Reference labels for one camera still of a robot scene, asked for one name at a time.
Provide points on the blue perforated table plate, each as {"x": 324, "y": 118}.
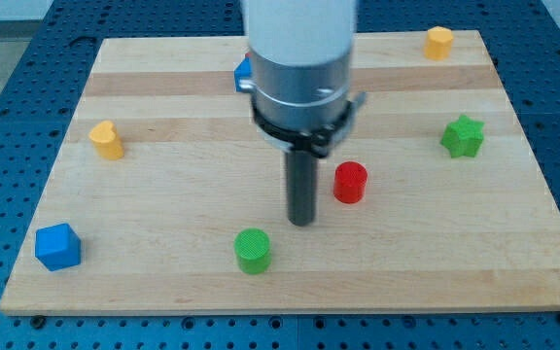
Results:
{"x": 38, "y": 102}

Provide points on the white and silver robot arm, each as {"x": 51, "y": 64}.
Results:
{"x": 300, "y": 56}

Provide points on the blue cube block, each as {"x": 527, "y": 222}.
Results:
{"x": 58, "y": 247}

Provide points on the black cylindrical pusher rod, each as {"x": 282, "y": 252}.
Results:
{"x": 301, "y": 171}

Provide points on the yellow hexagon block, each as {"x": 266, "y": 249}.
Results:
{"x": 438, "y": 43}

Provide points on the yellow heart block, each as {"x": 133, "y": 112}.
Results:
{"x": 106, "y": 141}

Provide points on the green star block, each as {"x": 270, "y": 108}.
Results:
{"x": 463, "y": 137}

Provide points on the wooden board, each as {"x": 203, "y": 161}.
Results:
{"x": 432, "y": 234}

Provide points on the red cylinder block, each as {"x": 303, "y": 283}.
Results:
{"x": 350, "y": 180}

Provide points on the blue triangle block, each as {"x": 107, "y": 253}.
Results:
{"x": 242, "y": 72}

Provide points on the green cylinder block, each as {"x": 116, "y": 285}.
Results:
{"x": 252, "y": 250}

